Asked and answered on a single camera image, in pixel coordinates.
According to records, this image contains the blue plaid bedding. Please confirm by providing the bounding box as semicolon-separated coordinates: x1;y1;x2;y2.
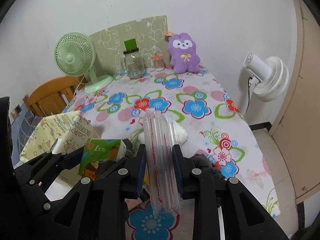
11;111;42;166

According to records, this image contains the black fan cable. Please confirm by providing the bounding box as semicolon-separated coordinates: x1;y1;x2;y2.
245;76;253;114

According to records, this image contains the grey drawstring pouch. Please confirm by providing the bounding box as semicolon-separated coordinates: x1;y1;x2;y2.
190;154;226;180

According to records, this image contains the green desk fan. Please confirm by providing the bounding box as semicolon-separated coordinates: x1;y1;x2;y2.
54;32;113;93

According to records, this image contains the purple plush bunny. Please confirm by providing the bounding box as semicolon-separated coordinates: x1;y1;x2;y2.
167;33;200;74

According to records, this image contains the glass jar green lid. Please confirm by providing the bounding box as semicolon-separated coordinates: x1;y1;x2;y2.
123;38;145;80

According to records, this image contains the cotton swab container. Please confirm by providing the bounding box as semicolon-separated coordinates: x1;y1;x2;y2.
151;54;165;71

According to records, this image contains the green tissue pack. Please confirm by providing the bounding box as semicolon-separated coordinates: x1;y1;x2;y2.
78;139;126;180

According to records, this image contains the beige door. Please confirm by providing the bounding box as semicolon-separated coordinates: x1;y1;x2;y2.
270;0;319;204

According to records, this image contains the white standing fan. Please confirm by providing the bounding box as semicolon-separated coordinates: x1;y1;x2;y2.
244;53;290;102

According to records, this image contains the white tissue pack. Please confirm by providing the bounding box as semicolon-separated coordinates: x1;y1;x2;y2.
138;121;188;145

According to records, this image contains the green patterned wall mat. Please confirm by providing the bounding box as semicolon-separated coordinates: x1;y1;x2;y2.
90;15;170;76

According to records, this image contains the wooden chair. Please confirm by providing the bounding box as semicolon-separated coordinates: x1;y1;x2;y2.
23;76;86;117

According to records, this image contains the floral tablecloth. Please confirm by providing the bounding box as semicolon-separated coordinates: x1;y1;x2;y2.
44;65;279;240

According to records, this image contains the yellow patterned storage box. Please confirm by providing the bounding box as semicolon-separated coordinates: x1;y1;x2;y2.
20;111;100;163

